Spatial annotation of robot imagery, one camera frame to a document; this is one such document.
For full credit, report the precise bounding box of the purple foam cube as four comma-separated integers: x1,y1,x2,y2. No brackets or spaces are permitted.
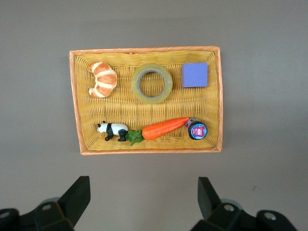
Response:
180,63,208,88

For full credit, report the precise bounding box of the orange toy carrot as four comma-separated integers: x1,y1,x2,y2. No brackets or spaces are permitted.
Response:
125,116,190,147

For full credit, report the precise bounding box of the toy panda figure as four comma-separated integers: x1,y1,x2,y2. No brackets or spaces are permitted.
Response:
97,121,129,142

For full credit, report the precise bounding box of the toy croissant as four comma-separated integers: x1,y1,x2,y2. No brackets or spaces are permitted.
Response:
88,62,118,99

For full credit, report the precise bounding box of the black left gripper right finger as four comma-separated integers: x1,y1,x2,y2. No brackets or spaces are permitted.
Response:
190,177,299,231

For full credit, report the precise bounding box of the yellow packing tape roll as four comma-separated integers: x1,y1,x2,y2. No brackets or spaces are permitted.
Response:
131,63,173,104

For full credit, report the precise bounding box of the yellow wicker basket orange rim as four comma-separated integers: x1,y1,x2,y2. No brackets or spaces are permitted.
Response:
69,46,224,156

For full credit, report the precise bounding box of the brown table cloth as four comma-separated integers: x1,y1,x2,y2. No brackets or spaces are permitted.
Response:
0,0,308,231

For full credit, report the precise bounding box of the small jar pink blue lid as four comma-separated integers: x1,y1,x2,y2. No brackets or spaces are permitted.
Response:
184,116,208,141

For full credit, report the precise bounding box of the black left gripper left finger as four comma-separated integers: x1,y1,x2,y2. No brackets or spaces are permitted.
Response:
0,176,91,231

